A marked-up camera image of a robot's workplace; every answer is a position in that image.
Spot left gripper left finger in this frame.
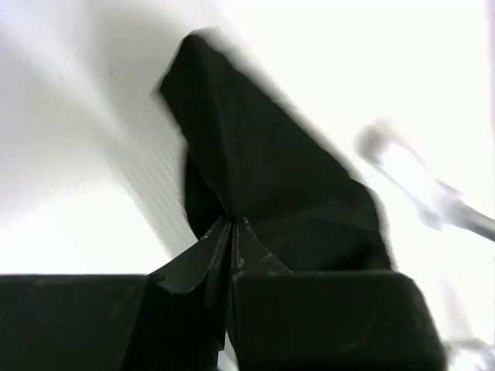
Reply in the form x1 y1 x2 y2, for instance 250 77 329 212
150 217 232 352

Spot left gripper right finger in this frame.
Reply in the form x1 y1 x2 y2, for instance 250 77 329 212
231 218 292 276

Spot black trousers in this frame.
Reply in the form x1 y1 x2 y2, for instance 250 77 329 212
159 32 392 271

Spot white clothes rack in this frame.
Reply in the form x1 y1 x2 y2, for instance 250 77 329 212
355 121 494 370

